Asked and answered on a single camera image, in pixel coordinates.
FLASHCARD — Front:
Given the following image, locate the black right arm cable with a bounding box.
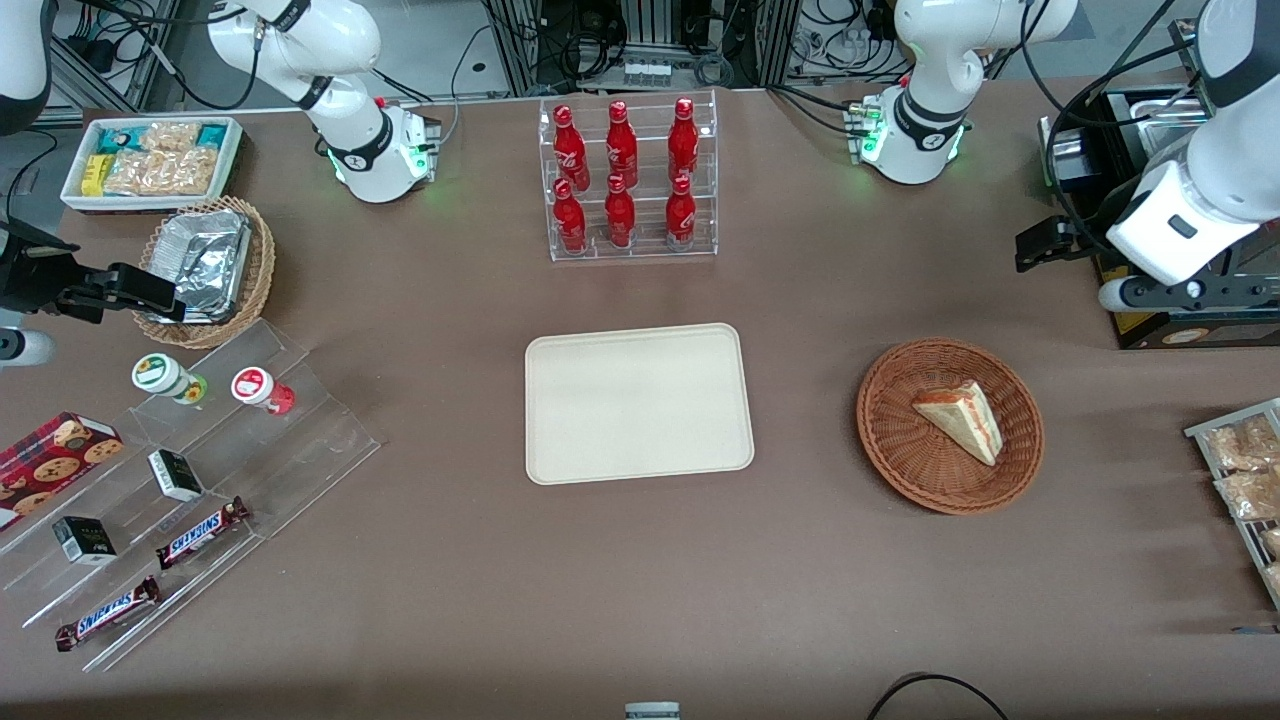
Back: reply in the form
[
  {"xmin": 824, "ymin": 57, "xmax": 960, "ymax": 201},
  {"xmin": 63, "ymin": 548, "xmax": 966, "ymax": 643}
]
[{"xmin": 72, "ymin": 0, "xmax": 263, "ymax": 112}]

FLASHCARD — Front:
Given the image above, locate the silver foil container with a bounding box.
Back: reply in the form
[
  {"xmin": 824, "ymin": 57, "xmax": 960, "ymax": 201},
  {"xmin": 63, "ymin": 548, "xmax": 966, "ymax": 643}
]
[{"xmin": 146, "ymin": 209, "xmax": 253, "ymax": 324}]

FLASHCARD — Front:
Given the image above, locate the aluminium frame rack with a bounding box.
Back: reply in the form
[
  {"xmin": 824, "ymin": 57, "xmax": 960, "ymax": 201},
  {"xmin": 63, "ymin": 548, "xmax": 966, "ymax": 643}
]
[{"xmin": 483, "ymin": 0, "xmax": 803, "ymax": 98}]

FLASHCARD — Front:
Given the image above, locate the round brown wicker basket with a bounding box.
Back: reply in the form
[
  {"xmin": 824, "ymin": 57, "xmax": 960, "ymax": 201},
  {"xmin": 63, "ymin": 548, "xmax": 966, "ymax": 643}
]
[{"xmin": 856, "ymin": 338, "xmax": 1046, "ymax": 516}]

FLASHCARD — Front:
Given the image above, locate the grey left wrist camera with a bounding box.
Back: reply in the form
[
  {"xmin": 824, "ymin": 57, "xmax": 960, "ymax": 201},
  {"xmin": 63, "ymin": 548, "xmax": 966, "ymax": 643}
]
[{"xmin": 1097, "ymin": 272, "xmax": 1280, "ymax": 315}]

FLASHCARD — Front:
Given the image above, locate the large clear cracker packet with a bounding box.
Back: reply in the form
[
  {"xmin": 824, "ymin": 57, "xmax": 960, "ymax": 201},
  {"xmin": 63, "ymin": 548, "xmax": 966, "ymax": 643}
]
[{"xmin": 102, "ymin": 147, "xmax": 220, "ymax": 199}]

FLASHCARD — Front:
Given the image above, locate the snickers chocolate bar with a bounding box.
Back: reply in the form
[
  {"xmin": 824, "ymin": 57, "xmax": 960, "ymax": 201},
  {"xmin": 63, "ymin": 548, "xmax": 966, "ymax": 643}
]
[
  {"xmin": 54, "ymin": 575, "xmax": 162, "ymax": 653},
  {"xmin": 154, "ymin": 496, "xmax": 252, "ymax": 572}
]

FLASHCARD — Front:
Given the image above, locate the grey wire rack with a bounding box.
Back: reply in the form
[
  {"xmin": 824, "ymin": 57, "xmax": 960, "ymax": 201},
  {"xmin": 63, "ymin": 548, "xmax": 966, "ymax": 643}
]
[{"xmin": 1184, "ymin": 397, "xmax": 1280, "ymax": 612}]

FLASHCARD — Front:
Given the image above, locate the small clear cracker packet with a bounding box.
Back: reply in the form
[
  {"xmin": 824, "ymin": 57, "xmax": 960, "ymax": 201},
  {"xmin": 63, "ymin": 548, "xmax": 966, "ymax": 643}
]
[{"xmin": 140, "ymin": 121, "xmax": 203, "ymax": 154}]

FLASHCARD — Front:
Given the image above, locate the black hot food display case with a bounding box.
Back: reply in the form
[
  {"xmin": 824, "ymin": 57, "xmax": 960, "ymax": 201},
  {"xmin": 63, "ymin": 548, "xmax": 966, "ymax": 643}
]
[{"xmin": 1038, "ymin": 15, "xmax": 1280, "ymax": 352}]

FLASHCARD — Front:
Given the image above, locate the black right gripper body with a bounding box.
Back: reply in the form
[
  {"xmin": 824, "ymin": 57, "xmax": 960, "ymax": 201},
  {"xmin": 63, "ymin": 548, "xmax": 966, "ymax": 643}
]
[{"xmin": 0, "ymin": 222, "xmax": 79, "ymax": 314}]

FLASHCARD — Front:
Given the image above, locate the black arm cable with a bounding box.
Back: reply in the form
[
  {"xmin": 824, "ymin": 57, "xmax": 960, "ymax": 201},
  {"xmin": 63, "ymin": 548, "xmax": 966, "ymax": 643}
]
[
  {"xmin": 72, "ymin": 0, "xmax": 263, "ymax": 112},
  {"xmin": 1018, "ymin": 0, "xmax": 1216, "ymax": 263}
]

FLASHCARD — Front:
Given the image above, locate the white rectangular snack bin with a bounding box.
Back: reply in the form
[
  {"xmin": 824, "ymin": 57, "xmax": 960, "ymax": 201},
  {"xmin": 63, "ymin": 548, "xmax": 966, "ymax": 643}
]
[{"xmin": 60, "ymin": 115, "xmax": 245, "ymax": 215}]

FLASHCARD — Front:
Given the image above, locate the oval tan wicker basket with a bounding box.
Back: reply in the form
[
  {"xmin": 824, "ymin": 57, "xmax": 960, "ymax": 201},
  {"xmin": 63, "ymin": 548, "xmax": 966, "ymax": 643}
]
[{"xmin": 131, "ymin": 195, "xmax": 278, "ymax": 351}]

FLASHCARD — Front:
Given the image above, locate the triangle sandwich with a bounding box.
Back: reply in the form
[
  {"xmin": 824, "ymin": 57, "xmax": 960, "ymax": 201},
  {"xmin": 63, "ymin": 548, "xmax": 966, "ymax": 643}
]
[{"xmin": 911, "ymin": 380, "xmax": 1002, "ymax": 468}]

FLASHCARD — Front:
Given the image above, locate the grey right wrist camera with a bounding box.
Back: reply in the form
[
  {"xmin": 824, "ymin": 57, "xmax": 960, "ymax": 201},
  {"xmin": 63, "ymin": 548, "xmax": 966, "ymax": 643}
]
[{"xmin": 0, "ymin": 327, "xmax": 57, "ymax": 370}]

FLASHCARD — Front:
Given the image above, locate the steel food pan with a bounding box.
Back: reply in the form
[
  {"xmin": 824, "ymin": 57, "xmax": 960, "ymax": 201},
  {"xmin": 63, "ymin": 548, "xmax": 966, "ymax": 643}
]
[{"xmin": 1103, "ymin": 88, "xmax": 1203, "ymax": 161}]

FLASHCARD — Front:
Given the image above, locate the beige rectangular tray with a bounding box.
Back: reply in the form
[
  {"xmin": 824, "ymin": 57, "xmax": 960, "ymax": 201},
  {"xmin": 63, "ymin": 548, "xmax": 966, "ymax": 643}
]
[{"xmin": 525, "ymin": 322, "xmax": 756, "ymax": 487}]

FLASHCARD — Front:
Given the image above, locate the green label yogurt cup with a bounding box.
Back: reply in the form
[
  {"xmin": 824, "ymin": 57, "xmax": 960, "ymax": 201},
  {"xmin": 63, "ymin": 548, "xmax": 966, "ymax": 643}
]
[{"xmin": 130, "ymin": 352, "xmax": 210, "ymax": 407}]

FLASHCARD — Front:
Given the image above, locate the black cable loop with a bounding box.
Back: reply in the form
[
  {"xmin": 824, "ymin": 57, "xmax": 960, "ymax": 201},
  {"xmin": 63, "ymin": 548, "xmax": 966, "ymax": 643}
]
[{"xmin": 865, "ymin": 673, "xmax": 1012, "ymax": 720}]

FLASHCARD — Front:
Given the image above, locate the clear acrylic stepped stand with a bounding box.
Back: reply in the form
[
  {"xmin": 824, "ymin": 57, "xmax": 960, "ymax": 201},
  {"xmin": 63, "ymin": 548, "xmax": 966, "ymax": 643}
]
[{"xmin": 0, "ymin": 318, "xmax": 384, "ymax": 674}]

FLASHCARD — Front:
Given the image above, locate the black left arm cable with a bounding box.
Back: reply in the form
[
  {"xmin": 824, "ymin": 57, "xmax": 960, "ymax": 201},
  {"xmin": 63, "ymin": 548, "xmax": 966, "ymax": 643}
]
[{"xmin": 1018, "ymin": 0, "xmax": 1216, "ymax": 263}]

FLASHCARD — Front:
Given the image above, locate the red cola bottle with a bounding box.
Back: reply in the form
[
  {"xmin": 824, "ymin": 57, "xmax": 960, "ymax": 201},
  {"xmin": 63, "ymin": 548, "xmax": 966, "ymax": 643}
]
[
  {"xmin": 552, "ymin": 104, "xmax": 592, "ymax": 192},
  {"xmin": 667, "ymin": 97, "xmax": 701, "ymax": 184},
  {"xmin": 664, "ymin": 175, "xmax": 698, "ymax": 252},
  {"xmin": 605, "ymin": 100, "xmax": 640, "ymax": 189},
  {"xmin": 603, "ymin": 173, "xmax": 638, "ymax": 250},
  {"xmin": 552, "ymin": 178, "xmax": 589, "ymax": 254}
]

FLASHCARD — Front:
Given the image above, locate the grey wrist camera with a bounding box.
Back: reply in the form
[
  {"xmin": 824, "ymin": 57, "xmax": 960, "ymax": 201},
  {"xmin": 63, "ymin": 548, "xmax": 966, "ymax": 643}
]
[
  {"xmin": 0, "ymin": 327, "xmax": 57, "ymax": 370},
  {"xmin": 1097, "ymin": 272, "xmax": 1280, "ymax": 315}
]

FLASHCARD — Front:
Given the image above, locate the red label yogurt cup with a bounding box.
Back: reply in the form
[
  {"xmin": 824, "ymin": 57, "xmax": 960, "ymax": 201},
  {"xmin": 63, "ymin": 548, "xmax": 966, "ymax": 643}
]
[{"xmin": 230, "ymin": 366, "xmax": 297, "ymax": 417}]

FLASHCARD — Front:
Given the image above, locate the clear acrylic bottle rack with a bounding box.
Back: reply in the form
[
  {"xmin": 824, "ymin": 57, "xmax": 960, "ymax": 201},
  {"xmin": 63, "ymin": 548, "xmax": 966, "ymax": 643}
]
[{"xmin": 538, "ymin": 89, "xmax": 720, "ymax": 264}]

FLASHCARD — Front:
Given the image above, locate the small black carton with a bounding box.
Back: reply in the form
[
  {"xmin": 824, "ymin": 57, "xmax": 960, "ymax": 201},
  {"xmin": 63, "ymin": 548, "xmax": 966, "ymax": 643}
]
[
  {"xmin": 51, "ymin": 515, "xmax": 119, "ymax": 567},
  {"xmin": 147, "ymin": 448, "xmax": 206, "ymax": 503}
]

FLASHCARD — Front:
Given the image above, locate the red plaid cookie box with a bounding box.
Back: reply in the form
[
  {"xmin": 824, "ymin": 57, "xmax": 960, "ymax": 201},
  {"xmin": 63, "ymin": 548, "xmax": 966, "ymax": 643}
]
[{"xmin": 0, "ymin": 410, "xmax": 126, "ymax": 532}]

